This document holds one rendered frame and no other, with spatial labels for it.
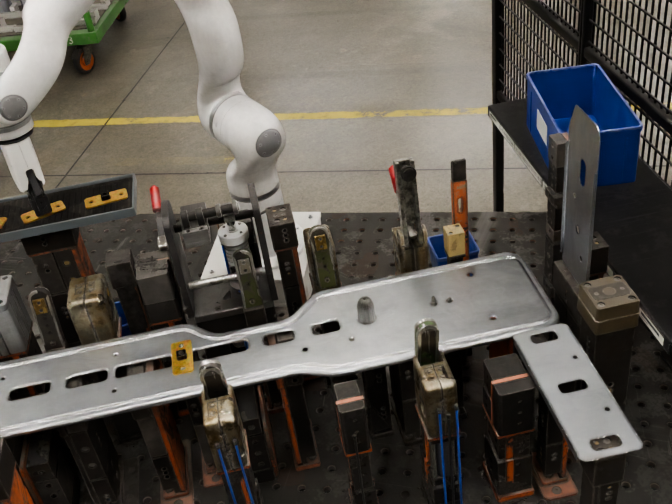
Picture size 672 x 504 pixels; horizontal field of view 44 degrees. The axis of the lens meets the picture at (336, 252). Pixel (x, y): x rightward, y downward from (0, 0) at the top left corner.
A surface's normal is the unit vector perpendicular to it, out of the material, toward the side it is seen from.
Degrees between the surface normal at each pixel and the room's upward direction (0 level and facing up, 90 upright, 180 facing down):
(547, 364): 0
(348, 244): 0
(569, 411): 0
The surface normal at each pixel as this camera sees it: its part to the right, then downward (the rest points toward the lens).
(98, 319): 0.18, 0.57
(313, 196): -0.11, -0.80
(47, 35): 0.80, -0.31
